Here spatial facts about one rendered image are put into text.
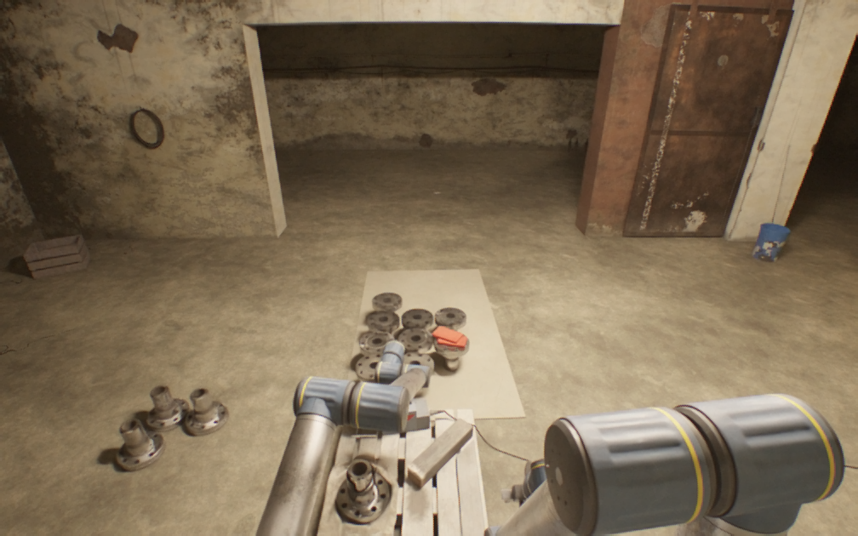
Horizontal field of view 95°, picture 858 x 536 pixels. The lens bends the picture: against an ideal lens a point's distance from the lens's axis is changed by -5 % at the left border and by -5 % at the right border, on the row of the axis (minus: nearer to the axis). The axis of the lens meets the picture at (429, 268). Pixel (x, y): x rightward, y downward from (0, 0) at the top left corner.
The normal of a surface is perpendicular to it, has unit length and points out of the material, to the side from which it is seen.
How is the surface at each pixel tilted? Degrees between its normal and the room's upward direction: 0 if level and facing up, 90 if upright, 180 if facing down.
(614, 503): 62
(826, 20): 90
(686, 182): 90
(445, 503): 0
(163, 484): 0
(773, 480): 66
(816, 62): 90
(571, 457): 83
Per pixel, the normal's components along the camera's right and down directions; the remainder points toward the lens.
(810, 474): 0.10, 0.06
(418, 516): 0.00, -0.89
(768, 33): 0.01, 0.46
